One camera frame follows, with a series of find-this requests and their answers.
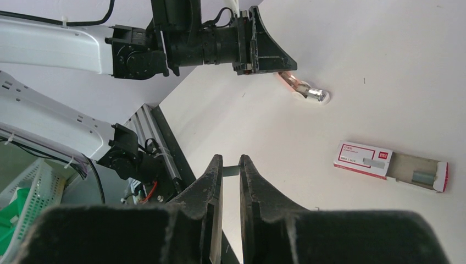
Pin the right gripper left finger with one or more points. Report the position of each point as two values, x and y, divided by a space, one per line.
186 229

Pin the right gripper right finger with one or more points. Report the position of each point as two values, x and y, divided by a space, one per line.
275 229

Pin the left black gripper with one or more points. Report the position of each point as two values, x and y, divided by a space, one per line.
189 41

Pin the grey staple strip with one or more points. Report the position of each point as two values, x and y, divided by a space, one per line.
230 171

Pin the red white staple box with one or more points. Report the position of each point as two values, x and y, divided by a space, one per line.
385 164

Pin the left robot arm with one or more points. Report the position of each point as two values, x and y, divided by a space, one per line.
67 51

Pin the green plastic basket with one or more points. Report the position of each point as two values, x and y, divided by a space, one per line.
10 216

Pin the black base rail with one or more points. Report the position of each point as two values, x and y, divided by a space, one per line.
168 140

